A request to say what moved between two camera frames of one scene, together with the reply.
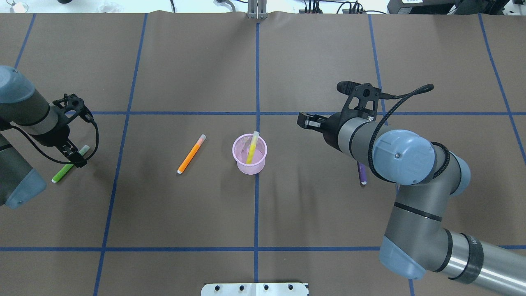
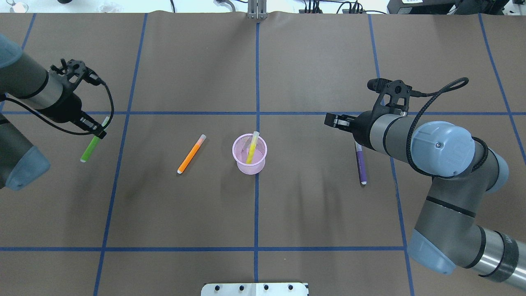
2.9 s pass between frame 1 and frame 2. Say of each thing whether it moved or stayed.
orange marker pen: stayed
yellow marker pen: stayed
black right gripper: moved
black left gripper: moved
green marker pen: moved
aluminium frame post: stayed
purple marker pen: stayed
